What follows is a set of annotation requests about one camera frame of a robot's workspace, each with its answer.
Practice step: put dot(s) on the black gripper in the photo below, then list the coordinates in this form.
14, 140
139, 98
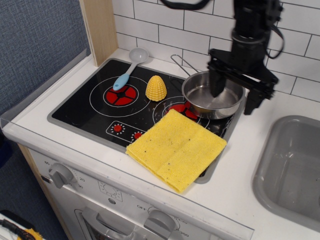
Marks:
244, 65

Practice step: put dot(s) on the stainless steel pot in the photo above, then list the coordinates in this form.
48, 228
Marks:
196, 90

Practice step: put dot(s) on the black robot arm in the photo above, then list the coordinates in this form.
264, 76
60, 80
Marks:
256, 19

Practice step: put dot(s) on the yellow towel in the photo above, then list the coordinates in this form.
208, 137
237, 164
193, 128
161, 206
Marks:
176, 150

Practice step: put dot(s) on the yellow toy corn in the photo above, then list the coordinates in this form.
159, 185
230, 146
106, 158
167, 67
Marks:
156, 89

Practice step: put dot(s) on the grey sink basin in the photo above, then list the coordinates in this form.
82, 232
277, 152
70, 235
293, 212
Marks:
287, 179

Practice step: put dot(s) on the white and blue spoon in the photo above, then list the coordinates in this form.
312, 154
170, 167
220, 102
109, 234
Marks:
137, 56

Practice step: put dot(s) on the black toy stove top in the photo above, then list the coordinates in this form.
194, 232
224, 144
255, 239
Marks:
118, 118

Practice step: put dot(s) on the grey right oven knob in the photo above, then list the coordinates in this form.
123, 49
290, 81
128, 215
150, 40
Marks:
160, 224

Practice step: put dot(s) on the grey oven knob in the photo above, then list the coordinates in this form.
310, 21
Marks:
60, 175
160, 224

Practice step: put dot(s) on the white toy oven front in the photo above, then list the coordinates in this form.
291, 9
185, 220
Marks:
94, 210

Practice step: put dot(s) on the grey left oven knob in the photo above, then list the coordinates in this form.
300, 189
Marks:
60, 175

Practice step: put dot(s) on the yellow cloth bottom corner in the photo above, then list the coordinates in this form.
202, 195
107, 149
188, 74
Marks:
29, 234

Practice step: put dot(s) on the wooden side post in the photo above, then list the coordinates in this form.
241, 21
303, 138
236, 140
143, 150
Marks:
99, 21

